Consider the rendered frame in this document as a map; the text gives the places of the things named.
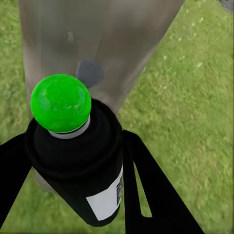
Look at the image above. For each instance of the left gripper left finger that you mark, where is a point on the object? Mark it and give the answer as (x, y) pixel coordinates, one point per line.
(14, 169)

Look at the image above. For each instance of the pesticide atomizer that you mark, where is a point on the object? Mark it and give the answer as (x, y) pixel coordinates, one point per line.
(75, 143)

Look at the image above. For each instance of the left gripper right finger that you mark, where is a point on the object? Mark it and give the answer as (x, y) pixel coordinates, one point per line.
(170, 214)

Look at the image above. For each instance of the tree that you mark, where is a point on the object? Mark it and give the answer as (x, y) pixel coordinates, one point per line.
(120, 35)

